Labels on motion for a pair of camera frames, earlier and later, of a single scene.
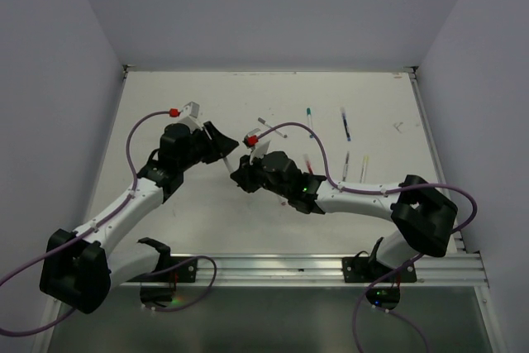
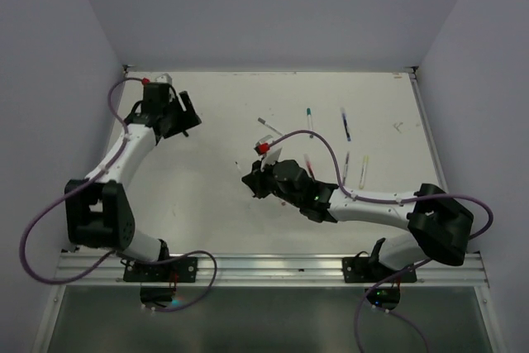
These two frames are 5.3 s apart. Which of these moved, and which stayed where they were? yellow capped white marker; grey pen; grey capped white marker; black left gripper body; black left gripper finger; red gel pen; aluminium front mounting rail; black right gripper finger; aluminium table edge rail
Moved: black left gripper finger; black left gripper body; black right gripper finger
Stayed: grey pen; aluminium table edge rail; aluminium front mounting rail; yellow capped white marker; grey capped white marker; red gel pen
